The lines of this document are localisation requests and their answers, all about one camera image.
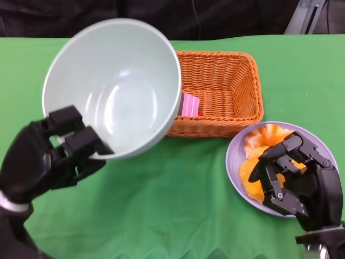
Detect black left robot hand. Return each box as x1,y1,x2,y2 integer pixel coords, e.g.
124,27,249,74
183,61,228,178
0,105,114,205

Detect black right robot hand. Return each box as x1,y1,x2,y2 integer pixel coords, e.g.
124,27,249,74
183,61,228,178
247,131,343,232

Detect orange striped bread bun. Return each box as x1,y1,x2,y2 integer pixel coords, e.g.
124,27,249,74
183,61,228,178
239,145,308,202

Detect orange striped ring bread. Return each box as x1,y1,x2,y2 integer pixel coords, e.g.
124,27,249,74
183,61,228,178
244,125,294,157

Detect lilac plate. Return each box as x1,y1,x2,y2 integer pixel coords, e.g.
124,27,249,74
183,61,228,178
225,121,337,218

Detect grey bowl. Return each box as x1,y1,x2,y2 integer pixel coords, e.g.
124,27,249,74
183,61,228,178
42,18,183,160

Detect brown pink layered cake slice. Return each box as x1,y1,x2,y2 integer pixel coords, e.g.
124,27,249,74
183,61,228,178
180,93,204,117

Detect orange wicker basket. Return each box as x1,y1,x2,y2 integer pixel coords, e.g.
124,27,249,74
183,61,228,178
164,50,265,138

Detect green tablecloth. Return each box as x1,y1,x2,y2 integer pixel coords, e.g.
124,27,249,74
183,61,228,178
0,36,345,259

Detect black backdrop curtain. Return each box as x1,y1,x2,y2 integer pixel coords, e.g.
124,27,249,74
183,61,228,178
0,0,300,43

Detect grey metal frame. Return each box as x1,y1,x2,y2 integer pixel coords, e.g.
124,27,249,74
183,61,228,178
284,0,327,36

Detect thin black hanging cable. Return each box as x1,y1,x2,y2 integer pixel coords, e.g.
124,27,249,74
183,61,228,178
191,0,202,41

